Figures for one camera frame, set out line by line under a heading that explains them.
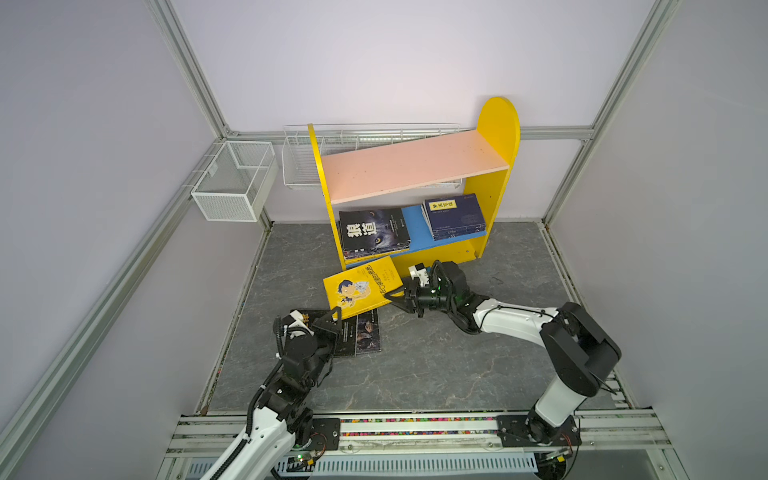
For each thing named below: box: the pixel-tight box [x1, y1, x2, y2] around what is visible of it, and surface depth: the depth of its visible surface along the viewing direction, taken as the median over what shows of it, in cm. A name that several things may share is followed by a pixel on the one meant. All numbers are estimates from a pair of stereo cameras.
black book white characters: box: [339, 207, 411, 261], surface depth 95 cm
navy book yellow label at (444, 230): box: [426, 222, 487, 241], surface depth 98 cm
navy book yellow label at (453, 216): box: [420, 193, 486, 241], surface depth 99 cm
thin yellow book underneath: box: [323, 256, 404, 320], surface depth 84 cm
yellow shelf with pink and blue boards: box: [308, 97, 521, 270], surface depth 80 cm
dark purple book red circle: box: [342, 237, 411, 260], surface depth 93 cm
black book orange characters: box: [334, 308, 382, 356], surface depth 90 cm
